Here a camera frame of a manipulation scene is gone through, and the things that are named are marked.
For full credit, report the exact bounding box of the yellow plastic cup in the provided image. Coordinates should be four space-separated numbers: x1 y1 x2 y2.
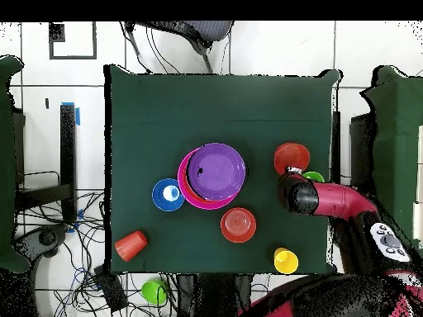
273 247 300 276

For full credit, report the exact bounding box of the black chair base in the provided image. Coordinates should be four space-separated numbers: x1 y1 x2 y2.
14 223 69 265

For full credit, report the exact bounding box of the black floor box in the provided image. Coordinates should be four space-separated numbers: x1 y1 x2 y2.
93 265 129 313

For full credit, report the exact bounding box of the green plastic cup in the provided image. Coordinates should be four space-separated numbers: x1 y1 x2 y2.
140 279 169 305
302 170 326 183

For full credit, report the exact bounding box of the dark green side cloth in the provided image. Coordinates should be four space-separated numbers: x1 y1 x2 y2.
0 54 31 274
359 64 423 252

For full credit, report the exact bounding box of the tangle of floor cables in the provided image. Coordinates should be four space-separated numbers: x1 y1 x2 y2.
16 191 176 317

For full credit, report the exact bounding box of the dark green table cloth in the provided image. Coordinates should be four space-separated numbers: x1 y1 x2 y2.
102 64 342 277

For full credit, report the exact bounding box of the large pink plastic bowl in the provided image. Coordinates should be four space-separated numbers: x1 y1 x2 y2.
177 148 244 211

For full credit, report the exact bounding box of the small orange plastic bowl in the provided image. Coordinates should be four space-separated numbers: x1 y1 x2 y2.
220 206 258 244
273 142 311 176

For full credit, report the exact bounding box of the purple plastic bowl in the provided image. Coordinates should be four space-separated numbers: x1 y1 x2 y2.
186 142 247 201

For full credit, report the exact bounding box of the large orange plastic bowl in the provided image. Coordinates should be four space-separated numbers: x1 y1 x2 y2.
182 156 212 203

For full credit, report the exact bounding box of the grey office chair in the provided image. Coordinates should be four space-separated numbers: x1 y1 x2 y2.
124 21 235 74

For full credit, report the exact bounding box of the black metal post frame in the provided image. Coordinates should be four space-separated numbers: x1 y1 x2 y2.
12 104 78 224

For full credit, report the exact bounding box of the blue plastic bowl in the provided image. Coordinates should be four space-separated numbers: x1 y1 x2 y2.
151 177 186 212

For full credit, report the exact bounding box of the orange plastic cup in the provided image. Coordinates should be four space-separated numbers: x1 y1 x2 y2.
114 229 149 263

